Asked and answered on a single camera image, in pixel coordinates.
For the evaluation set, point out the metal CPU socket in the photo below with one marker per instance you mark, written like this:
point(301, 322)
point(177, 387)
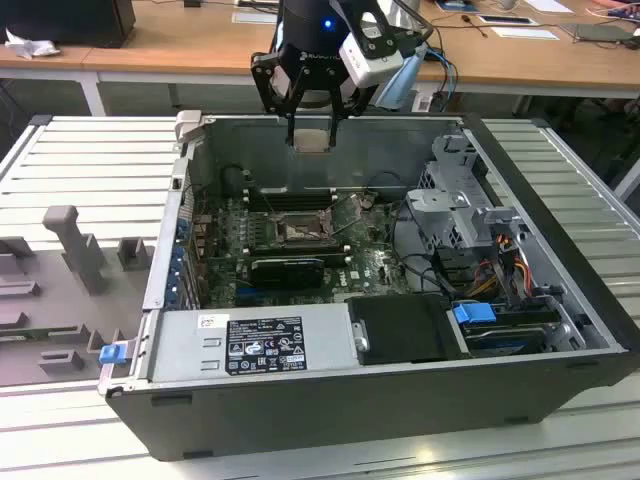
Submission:
point(295, 231)

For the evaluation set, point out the black open PC case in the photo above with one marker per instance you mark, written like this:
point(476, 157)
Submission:
point(350, 420)

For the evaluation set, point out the black plastic shroud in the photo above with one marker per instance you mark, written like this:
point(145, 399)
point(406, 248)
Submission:
point(405, 330)

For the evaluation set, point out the silver square CPU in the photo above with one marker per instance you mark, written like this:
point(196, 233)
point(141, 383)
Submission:
point(311, 141)

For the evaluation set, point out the green motherboard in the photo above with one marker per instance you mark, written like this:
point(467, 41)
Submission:
point(360, 270)

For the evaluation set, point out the black computer tower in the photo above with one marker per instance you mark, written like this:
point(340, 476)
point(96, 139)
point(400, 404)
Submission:
point(75, 20)

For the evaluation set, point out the black RAM slot bank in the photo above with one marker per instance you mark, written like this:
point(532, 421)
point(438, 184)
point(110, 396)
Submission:
point(300, 200)
point(300, 248)

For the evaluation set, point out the white smartphone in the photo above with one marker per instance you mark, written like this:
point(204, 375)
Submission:
point(507, 20)

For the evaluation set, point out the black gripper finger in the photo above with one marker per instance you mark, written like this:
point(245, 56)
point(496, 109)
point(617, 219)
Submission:
point(334, 130)
point(262, 90)

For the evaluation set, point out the blue disk carrier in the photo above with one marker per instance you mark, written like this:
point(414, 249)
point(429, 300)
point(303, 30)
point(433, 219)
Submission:
point(472, 317)

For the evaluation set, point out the grey closed laptop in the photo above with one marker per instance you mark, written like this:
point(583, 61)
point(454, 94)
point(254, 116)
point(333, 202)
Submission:
point(595, 34)

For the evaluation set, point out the crumpled white paper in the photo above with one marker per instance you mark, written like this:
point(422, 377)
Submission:
point(30, 47)

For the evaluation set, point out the long wooden desk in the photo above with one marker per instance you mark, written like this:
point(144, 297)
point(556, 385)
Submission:
point(200, 40)

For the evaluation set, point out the silver power supply unit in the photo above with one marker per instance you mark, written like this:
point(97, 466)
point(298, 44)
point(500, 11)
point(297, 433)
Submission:
point(190, 350)

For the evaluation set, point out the black graphics card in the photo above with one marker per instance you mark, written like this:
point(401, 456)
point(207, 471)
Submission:
point(287, 274)

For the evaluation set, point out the grey case latch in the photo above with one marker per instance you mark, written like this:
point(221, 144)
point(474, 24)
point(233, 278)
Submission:
point(189, 122)

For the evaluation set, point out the round coin battery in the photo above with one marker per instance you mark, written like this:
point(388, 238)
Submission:
point(368, 201)

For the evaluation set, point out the white mug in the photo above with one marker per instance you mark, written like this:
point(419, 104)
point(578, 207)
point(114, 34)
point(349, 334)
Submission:
point(509, 4)

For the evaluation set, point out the blue book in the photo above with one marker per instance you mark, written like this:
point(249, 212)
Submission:
point(457, 5)

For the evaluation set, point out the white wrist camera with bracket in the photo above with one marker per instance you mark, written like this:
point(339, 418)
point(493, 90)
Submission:
point(370, 62)

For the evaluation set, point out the grey metal drive cage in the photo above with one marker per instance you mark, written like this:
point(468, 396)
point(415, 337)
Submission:
point(440, 205)

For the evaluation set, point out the grey parts rack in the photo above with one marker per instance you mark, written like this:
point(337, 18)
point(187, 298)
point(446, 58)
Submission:
point(50, 310)

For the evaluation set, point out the white paper sheet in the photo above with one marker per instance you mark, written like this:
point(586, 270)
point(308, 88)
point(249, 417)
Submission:
point(525, 33)

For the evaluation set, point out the small blue plastic clip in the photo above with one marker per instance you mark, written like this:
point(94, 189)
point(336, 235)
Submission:
point(112, 354)

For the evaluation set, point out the hard disk drive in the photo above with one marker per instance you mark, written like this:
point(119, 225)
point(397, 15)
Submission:
point(500, 340)

